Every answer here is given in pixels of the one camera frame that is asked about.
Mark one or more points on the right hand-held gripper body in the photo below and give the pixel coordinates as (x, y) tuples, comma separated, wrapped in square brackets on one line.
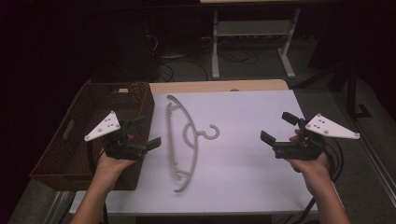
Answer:
[(299, 151)]

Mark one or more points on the person's left hand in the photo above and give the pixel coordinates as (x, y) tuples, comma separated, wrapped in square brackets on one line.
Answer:
[(112, 166)]

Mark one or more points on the white metal desk frame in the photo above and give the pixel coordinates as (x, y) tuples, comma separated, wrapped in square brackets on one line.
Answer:
[(249, 28)]

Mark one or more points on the black metal stand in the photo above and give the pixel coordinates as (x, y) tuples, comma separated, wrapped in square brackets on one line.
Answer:
[(351, 93)]

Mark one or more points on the grey plastic clothes hanger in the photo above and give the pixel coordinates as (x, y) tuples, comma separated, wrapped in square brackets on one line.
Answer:
[(193, 137)]

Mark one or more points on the brown woven basket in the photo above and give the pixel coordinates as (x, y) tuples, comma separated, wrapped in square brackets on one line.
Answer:
[(77, 155)]

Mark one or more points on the white table mat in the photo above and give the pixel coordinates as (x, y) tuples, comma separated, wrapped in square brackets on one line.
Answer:
[(243, 174)]

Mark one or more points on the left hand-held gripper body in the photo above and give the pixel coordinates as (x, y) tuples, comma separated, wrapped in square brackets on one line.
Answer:
[(109, 126)]

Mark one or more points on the person's right hand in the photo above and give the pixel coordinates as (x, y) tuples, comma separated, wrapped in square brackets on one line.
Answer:
[(313, 171)]

